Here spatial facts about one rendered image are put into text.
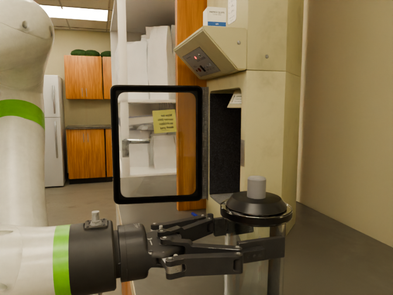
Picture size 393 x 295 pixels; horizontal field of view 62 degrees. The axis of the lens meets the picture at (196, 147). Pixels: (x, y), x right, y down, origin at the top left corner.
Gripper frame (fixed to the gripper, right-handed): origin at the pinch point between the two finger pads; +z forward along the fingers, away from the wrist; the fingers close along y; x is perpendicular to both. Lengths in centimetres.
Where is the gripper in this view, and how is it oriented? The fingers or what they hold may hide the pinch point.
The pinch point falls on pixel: (252, 235)
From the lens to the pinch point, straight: 52.9
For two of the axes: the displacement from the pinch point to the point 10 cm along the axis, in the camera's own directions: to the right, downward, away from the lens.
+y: -2.8, -1.3, 9.5
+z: 9.6, -0.5, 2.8
